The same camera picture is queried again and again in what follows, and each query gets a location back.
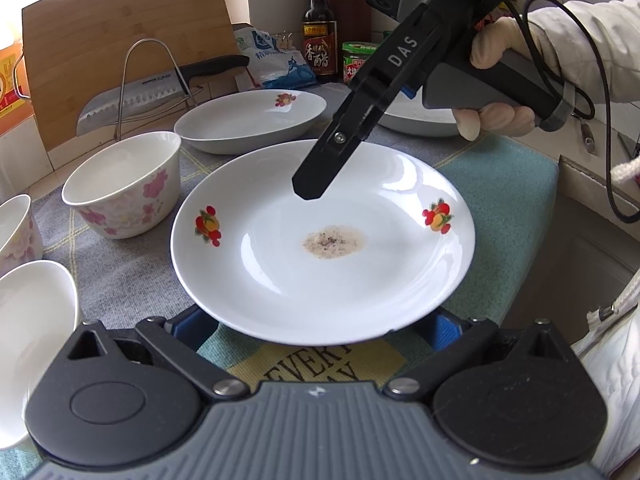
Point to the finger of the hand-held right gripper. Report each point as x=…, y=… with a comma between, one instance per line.
x=325, y=160

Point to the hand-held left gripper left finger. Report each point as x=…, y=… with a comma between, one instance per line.
x=187, y=325

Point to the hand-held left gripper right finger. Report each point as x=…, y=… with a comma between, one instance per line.
x=442, y=330

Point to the white plate with fruit print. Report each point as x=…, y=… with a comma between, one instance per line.
x=300, y=285
x=240, y=130

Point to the person's right forearm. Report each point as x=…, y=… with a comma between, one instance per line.
x=590, y=45

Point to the person's right hand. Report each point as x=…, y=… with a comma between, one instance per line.
x=505, y=40

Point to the grey checked mat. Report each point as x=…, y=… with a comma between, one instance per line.
x=125, y=280

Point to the jar with green lid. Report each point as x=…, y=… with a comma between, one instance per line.
x=357, y=67

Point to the blue and white salt bag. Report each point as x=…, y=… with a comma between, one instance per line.
x=280, y=60

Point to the dark vinegar bottle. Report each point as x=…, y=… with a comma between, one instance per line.
x=320, y=50

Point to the dark red knife block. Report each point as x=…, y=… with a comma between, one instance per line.
x=350, y=10

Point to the metal binder clip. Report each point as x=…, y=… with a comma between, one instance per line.
x=285, y=39

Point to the white bowl with pink flowers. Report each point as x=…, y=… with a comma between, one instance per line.
x=115, y=210
x=20, y=240

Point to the small metal fitting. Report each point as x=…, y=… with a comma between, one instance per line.
x=589, y=137

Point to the plain white bowl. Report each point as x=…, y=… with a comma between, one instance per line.
x=35, y=335

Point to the metal sink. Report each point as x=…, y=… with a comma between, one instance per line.
x=590, y=270

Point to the white jacket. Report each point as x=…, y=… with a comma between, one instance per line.
x=615, y=385

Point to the bamboo cutting board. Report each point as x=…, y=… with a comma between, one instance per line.
x=100, y=20

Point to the yellow cooking wine jug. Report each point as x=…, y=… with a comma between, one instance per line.
x=7, y=90

